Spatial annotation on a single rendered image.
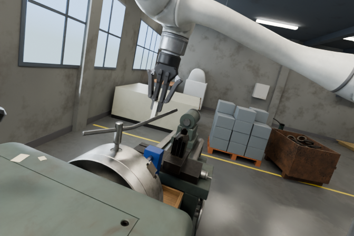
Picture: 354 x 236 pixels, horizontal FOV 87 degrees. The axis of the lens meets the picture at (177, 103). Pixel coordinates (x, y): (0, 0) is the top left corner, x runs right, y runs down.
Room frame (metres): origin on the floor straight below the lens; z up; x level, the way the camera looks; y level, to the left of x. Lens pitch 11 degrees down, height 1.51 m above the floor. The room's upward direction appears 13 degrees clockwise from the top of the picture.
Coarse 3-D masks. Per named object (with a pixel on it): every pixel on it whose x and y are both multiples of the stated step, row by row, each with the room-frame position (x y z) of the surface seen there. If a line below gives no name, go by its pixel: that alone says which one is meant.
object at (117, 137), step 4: (116, 124) 0.50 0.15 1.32; (120, 124) 0.50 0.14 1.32; (116, 128) 0.50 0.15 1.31; (120, 128) 0.51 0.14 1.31; (116, 132) 0.50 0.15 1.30; (120, 132) 0.51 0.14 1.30; (116, 136) 0.50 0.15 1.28; (120, 136) 0.51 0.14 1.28; (116, 140) 0.50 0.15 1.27; (120, 140) 0.51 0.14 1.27; (116, 144) 0.51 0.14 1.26; (116, 148) 0.51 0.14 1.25
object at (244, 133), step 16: (224, 112) 3.84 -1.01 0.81; (240, 112) 3.48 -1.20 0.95; (256, 112) 3.47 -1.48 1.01; (224, 128) 3.51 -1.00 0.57; (240, 128) 3.47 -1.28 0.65; (256, 128) 3.44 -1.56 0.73; (208, 144) 3.80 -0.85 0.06; (224, 144) 3.49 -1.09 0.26; (240, 144) 3.46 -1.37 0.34; (256, 144) 3.43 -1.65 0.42; (256, 160) 3.41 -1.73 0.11
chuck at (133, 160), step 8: (104, 144) 0.56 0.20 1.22; (112, 144) 0.55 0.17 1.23; (120, 144) 0.55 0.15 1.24; (88, 152) 0.50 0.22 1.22; (96, 152) 0.49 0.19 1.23; (104, 152) 0.49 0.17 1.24; (112, 152) 0.49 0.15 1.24; (120, 152) 0.50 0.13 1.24; (128, 152) 0.52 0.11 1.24; (136, 152) 0.53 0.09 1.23; (120, 160) 0.47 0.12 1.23; (128, 160) 0.48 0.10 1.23; (136, 160) 0.50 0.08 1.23; (144, 160) 0.52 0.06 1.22; (128, 168) 0.45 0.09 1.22; (136, 168) 0.47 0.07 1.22; (144, 168) 0.49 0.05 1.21; (136, 176) 0.45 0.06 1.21; (144, 176) 0.47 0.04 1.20; (152, 176) 0.50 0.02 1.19; (144, 184) 0.45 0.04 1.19; (152, 184) 0.48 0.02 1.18; (160, 184) 0.51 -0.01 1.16; (152, 192) 0.46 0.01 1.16; (160, 192) 0.50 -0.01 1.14; (160, 200) 0.49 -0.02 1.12
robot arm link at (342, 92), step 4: (352, 76) 0.45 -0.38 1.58; (352, 80) 0.45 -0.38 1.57; (348, 84) 0.46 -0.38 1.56; (352, 84) 0.45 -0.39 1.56; (344, 88) 0.47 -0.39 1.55; (348, 88) 0.46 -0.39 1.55; (352, 88) 0.46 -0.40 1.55; (332, 92) 0.50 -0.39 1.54; (336, 92) 0.49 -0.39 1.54; (340, 92) 0.48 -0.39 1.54; (344, 92) 0.47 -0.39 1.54; (348, 92) 0.47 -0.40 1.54; (352, 92) 0.46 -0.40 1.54; (344, 96) 0.48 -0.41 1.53; (348, 96) 0.47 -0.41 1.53; (352, 96) 0.46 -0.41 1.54; (348, 100) 0.49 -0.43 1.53; (352, 100) 0.48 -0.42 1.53
